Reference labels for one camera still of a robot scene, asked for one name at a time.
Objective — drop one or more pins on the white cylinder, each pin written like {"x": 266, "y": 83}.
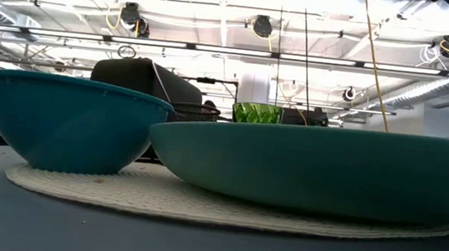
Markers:
{"x": 254, "y": 87}

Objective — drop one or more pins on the black padded chair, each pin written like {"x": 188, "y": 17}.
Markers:
{"x": 129, "y": 74}

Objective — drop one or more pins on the teal plate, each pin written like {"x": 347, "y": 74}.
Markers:
{"x": 328, "y": 170}

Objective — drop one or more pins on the silver spiral ventilation duct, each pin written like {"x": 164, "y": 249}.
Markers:
{"x": 433, "y": 91}

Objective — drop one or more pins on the long ceiling light rail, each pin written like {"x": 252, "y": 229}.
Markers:
{"x": 232, "y": 51}

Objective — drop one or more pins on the blue plastic bowl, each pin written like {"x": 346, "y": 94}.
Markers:
{"x": 70, "y": 126}

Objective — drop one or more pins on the black mesh basket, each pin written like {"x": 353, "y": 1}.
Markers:
{"x": 194, "y": 114}

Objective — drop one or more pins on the green cut glass tumbler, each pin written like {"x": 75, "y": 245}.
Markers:
{"x": 257, "y": 114}

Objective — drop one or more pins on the cream woven round placemat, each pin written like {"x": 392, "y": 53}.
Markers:
{"x": 158, "y": 198}

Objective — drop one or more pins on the black box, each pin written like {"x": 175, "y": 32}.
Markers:
{"x": 309, "y": 117}

